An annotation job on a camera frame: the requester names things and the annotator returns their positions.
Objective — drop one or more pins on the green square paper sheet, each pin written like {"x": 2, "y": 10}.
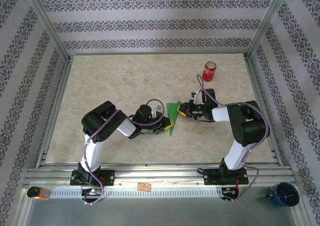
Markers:
{"x": 173, "y": 111}

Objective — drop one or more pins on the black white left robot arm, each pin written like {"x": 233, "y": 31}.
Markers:
{"x": 105, "y": 123}

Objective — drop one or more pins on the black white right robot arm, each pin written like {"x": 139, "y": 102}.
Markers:
{"x": 250, "y": 126}

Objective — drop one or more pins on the grey sheet metal shelf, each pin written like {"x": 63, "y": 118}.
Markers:
{"x": 160, "y": 211}

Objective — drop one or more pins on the red soda can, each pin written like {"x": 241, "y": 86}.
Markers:
{"x": 209, "y": 72}

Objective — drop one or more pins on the small brown label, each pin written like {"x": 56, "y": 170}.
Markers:
{"x": 144, "y": 186}

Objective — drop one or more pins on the small green circuit board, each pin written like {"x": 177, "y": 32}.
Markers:
{"x": 91, "y": 192}
{"x": 230, "y": 191}

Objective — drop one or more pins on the blue mug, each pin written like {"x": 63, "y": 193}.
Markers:
{"x": 283, "y": 194}

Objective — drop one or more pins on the orange black small device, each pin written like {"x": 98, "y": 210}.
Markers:
{"x": 37, "y": 193}

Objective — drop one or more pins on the long aluminium mounting rail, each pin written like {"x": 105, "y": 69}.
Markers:
{"x": 162, "y": 176}

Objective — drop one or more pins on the aluminium side rail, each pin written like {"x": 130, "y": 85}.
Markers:
{"x": 262, "y": 111}
{"x": 53, "y": 111}

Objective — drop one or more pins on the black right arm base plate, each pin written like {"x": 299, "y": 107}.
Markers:
{"x": 211, "y": 177}

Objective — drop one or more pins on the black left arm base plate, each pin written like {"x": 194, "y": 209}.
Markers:
{"x": 107, "y": 177}

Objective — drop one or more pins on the slanted aluminium frame post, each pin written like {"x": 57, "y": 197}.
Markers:
{"x": 268, "y": 21}
{"x": 45, "y": 21}

